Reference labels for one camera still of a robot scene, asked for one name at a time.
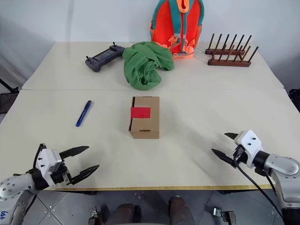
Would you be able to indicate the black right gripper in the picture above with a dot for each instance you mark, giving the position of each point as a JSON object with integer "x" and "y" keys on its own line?
{"x": 241, "y": 157}

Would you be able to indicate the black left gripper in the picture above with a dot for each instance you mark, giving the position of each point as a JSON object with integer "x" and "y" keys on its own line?
{"x": 61, "y": 174}

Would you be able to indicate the blue pen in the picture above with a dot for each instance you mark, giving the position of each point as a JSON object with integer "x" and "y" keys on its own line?
{"x": 83, "y": 114}

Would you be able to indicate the brown cardboard box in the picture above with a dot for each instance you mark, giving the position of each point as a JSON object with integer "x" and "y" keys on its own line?
{"x": 152, "y": 122}

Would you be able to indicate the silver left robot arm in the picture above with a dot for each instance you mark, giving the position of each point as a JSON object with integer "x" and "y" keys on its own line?
{"x": 14, "y": 185}

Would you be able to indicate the dark rounded shape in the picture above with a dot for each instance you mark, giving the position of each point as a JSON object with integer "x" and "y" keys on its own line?
{"x": 181, "y": 211}
{"x": 125, "y": 214}

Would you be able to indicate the red tape strip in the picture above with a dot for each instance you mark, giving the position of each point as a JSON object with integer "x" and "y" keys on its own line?
{"x": 140, "y": 112}

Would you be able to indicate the dark wooden peg rack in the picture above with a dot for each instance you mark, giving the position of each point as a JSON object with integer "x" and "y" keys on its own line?
{"x": 228, "y": 62}

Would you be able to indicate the black object beside table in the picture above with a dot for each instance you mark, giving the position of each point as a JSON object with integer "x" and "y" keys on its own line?
{"x": 295, "y": 96}

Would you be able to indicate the black stand pole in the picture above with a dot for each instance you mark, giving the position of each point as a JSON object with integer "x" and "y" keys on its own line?
{"x": 8, "y": 86}

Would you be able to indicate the dark grey handheld controller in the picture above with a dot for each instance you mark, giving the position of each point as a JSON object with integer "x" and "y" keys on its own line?
{"x": 103, "y": 57}

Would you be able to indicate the green cloth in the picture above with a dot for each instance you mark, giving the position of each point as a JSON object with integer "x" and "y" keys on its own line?
{"x": 145, "y": 65}

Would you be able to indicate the orange and teal backpack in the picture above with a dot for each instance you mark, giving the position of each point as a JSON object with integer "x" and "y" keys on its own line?
{"x": 168, "y": 25}

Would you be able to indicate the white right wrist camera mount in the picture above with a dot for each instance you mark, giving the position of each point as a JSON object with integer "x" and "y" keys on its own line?
{"x": 249, "y": 143}

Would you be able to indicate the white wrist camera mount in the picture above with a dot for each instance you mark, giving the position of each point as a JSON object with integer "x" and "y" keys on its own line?
{"x": 47, "y": 161}
{"x": 249, "y": 143}

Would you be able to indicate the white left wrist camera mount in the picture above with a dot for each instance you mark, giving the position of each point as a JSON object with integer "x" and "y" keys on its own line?
{"x": 47, "y": 161}

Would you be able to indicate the metal caster bracket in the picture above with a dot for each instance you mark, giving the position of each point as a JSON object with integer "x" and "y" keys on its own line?
{"x": 95, "y": 216}
{"x": 225, "y": 214}

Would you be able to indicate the black stand base plate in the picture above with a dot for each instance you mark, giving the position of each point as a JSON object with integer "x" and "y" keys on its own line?
{"x": 7, "y": 102}

